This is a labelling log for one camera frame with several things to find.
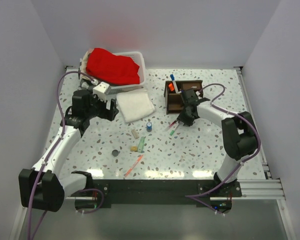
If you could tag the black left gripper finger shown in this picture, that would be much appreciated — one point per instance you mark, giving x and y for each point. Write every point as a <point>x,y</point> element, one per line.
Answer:
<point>110,114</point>
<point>113,106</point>

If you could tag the red clear pen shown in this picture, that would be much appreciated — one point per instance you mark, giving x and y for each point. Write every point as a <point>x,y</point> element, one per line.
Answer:
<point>171,124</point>

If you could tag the black orange highlighter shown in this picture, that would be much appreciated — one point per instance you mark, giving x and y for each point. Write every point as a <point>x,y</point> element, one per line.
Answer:
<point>171,86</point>

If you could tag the beige eraser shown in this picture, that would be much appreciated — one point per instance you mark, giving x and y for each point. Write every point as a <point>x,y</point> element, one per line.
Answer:
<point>135,134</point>

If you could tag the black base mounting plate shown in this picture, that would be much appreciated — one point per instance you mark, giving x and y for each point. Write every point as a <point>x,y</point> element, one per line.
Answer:
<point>154,192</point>

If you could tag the green capped white marker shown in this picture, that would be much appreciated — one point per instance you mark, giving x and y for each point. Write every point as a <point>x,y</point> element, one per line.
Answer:
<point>174,129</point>

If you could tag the green transparent clip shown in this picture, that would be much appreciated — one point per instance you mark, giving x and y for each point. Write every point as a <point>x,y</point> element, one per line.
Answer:
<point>141,144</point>

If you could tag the plaid black white cloth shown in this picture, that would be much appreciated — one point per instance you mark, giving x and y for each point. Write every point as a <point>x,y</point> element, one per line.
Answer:
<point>86,85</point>

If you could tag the blue capped white marker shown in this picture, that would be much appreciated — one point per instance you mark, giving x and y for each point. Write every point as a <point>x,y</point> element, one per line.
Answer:
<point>173,81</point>

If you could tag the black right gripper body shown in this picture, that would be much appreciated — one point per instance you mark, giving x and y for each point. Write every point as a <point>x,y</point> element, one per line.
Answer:
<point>185,118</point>

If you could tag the folded white towel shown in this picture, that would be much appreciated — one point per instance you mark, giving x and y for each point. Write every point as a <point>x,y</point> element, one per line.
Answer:
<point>135,105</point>

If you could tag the dark round disc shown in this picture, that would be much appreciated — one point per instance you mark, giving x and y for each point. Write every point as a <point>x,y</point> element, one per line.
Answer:
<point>115,153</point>

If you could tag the white plastic basket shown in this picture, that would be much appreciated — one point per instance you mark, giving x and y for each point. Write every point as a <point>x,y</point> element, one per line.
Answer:
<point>137,57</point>

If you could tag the beige cloth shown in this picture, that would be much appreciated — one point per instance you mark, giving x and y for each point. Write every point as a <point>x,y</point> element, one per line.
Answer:
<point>90,65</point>

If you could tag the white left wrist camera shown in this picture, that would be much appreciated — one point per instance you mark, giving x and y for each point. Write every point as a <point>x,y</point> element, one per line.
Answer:
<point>101,91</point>

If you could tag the red cloth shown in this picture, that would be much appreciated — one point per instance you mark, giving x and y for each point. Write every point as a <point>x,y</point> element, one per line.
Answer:
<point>117,69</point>

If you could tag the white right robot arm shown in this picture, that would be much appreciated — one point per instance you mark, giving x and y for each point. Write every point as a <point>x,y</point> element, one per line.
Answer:
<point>240,137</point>

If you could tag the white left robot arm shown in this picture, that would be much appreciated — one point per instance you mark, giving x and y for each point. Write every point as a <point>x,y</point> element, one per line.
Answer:
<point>40,186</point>

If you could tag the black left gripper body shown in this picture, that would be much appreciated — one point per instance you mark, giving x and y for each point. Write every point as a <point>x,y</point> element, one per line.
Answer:
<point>98,105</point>

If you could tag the blue cylindrical stamp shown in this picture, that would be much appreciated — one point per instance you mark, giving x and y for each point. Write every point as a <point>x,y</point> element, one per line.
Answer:
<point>149,127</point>

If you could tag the brown wooden desk organizer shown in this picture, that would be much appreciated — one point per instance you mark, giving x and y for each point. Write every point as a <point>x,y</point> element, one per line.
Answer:
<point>173,100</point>

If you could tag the orange pink pen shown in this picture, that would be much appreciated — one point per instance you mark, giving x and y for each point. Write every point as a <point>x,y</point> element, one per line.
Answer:
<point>133,166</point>

